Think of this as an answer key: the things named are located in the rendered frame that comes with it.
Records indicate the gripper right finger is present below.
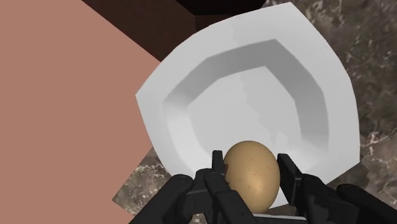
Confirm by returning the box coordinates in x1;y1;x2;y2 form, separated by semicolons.
276;153;397;224

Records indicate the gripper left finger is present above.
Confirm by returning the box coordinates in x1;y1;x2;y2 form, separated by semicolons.
129;150;258;224

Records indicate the brown speckled egg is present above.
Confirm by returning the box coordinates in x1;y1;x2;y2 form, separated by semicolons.
223;140;281;214

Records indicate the white plate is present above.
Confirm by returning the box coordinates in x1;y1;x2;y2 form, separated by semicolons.
135;1;361;208

